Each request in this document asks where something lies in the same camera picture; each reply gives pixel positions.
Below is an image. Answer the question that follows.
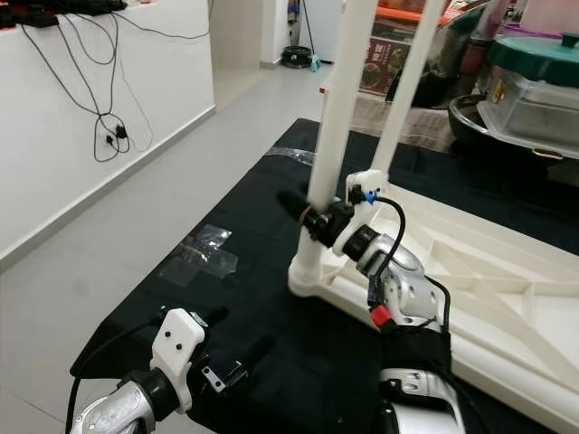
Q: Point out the green pot lid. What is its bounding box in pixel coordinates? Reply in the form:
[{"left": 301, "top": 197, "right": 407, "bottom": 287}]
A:
[{"left": 486, "top": 34, "right": 579, "bottom": 88}]

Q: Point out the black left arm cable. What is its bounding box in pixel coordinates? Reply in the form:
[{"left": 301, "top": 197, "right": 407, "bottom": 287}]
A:
[{"left": 65, "top": 320, "right": 160, "bottom": 434}]

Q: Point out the thin mop pole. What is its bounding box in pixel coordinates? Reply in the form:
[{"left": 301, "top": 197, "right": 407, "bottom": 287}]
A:
[{"left": 298, "top": 0, "right": 320, "bottom": 67}]

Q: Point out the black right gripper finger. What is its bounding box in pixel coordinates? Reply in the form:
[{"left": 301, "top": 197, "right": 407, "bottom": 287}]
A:
[{"left": 275, "top": 187, "right": 318, "bottom": 223}]

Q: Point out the beige woven bench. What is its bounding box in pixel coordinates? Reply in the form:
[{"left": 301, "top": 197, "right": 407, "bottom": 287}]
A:
[{"left": 321, "top": 86, "right": 454, "bottom": 151}]

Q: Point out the black metal wok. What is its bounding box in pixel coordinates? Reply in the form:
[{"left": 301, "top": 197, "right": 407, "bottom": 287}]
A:
[{"left": 447, "top": 95, "right": 579, "bottom": 162}]

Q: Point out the clear plastic container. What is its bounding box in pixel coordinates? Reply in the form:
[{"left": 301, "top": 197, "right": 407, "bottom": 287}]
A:
[{"left": 474, "top": 77, "right": 579, "bottom": 160}]

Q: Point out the black robot vacuum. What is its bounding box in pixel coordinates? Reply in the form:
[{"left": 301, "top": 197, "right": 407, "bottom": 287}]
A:
[{"left": 280, "top": 45, "right": 317, "bottom": 70}]

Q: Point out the white plastic table top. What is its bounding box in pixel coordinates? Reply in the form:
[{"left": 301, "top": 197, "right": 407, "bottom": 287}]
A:
[{"left": 287, "top": 167, "right": 579, "bottom": 434}]

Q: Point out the white appliance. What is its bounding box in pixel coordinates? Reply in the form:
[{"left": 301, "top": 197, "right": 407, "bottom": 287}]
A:
[{"left": 302, "top": 0, "right": 346, "bottom": 65}]

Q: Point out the black plastic bag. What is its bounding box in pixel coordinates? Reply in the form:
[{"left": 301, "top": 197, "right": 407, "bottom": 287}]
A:
[{"left": 407, "top": 9, "right": 481, "bottom": 106}]

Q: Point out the clear tape strip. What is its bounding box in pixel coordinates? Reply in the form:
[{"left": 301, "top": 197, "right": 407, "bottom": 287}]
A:
[{"left": 264, "top": 146, "right": 318, "bottom": 166}]

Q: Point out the black wall cable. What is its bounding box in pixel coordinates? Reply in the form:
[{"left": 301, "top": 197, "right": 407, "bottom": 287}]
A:
[{"left": 18, "top": 14, "right": 219, "bottom": 165}]

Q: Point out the black tablecloth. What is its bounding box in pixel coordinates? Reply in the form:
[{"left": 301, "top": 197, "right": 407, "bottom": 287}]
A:
[{"left": 71, "top": 118, "right": 579, "bottom": 434}]

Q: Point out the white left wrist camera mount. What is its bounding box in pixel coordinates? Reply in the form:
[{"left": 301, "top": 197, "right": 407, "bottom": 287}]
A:
[{"left": 148, "top": 307, "right": 208, "bottom": 413}]

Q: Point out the red printed food carton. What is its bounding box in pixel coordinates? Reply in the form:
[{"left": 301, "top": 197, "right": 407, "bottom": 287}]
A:
[{"left": 362, "top": 36, "right": 413, "bottom": 97}]

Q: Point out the clear tape cross patch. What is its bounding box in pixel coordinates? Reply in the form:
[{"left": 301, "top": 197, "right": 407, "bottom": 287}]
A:
[{"left": 157, "top": 224, "right": 239, "bottom": 287}]

